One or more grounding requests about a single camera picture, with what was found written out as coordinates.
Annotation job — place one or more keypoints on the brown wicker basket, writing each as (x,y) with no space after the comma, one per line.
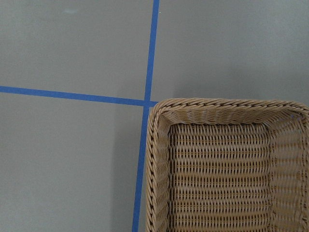
(218,165)

